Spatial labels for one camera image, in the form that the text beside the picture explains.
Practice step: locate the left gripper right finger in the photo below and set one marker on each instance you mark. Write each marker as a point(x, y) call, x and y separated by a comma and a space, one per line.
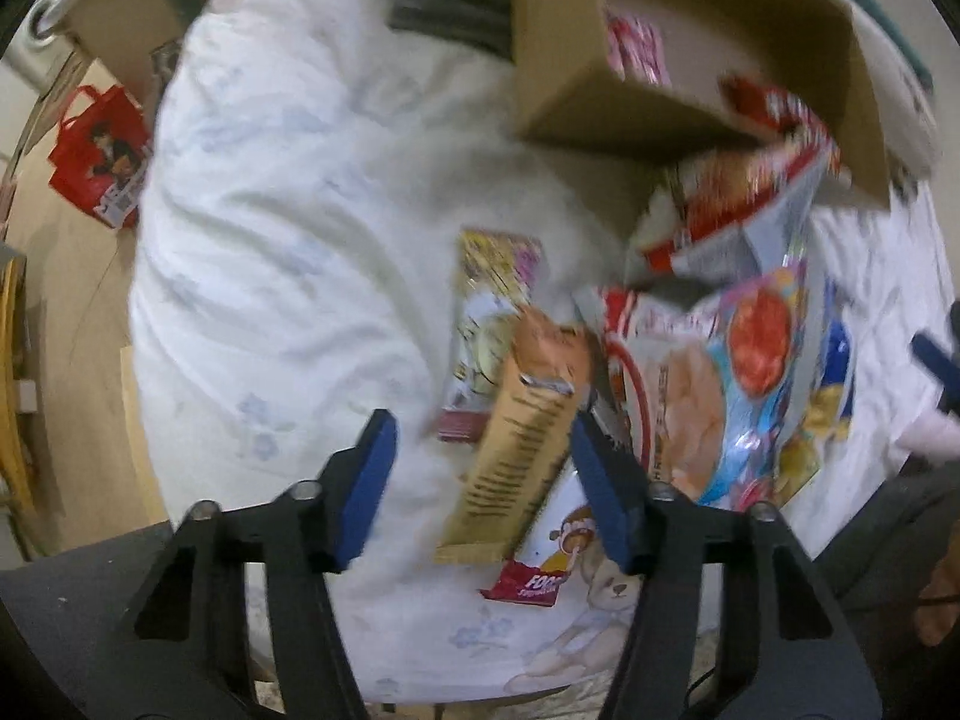
point(733, 621)

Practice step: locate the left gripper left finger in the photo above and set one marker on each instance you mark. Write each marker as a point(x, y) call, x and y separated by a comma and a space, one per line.
point(182, 647)

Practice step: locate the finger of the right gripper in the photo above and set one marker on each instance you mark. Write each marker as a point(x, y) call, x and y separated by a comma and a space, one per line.
point(942, 361)

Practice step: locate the white red shrimp cracker bag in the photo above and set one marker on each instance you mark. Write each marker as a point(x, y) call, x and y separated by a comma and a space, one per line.
point(704, 392)

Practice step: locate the red white printed snack bag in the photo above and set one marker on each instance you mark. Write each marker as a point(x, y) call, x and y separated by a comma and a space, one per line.
point(729, 215)

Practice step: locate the white rice cake pack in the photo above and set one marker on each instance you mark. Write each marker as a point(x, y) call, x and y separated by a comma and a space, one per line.
point(557, 538)

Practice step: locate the red cartoon face candy bag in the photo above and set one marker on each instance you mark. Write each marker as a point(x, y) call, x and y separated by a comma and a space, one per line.
point(780, 110)

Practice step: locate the orange yellow snack bag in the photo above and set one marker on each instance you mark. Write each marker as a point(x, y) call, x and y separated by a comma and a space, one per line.
point(546, 378)

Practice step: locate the pink girl snack pack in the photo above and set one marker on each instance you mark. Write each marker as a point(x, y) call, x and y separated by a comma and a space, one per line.
point(636, 49)

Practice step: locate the yellow bear candy bar pack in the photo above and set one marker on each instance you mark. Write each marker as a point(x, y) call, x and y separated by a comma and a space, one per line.
point(498, 272)

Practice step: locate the blue angel snack bag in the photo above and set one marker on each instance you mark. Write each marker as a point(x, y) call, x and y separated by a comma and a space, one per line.
point(822, 403)

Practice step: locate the brown cardboard box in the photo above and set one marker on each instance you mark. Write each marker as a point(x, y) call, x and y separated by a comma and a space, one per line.
point(569, 94)

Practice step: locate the red shopping bag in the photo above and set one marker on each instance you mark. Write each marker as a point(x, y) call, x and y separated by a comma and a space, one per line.
point(100, 155)

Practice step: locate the white bed sheet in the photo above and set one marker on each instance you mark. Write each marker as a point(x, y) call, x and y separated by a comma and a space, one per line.
point(297, 269)

